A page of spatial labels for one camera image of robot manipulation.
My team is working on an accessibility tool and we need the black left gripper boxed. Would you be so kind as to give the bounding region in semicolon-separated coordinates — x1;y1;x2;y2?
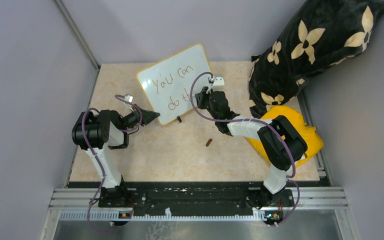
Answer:
120;103;161;132

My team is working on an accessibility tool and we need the red marker cap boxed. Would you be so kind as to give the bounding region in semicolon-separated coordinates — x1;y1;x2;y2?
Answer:
205;138;213;147

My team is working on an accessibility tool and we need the yellow framed whiteboard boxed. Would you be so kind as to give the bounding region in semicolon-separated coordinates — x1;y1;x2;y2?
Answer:
136;43;211;126

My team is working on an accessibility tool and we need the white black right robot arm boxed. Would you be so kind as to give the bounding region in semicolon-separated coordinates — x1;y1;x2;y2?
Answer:
192;86;308;206

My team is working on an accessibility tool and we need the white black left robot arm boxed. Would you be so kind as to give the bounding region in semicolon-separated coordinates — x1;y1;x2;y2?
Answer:
71;108;160;207

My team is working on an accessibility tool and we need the yellow cloth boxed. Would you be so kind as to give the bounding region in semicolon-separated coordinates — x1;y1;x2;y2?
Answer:
261;105;324;168

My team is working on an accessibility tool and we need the black floral pillow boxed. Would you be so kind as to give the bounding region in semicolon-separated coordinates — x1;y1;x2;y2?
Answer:
248;0;384;118

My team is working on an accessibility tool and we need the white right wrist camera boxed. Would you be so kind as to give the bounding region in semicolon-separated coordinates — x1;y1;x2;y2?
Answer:
206;75;225;94

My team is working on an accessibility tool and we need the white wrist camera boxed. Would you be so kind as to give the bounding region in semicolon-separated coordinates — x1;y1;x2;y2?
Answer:
206;75;225;94
123;94;133;103

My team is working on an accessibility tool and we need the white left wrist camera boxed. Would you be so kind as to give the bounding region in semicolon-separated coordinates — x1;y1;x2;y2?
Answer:
123;94;133;103

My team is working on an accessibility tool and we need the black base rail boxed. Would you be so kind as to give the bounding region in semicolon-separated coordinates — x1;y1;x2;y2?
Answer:
68;181;295;217

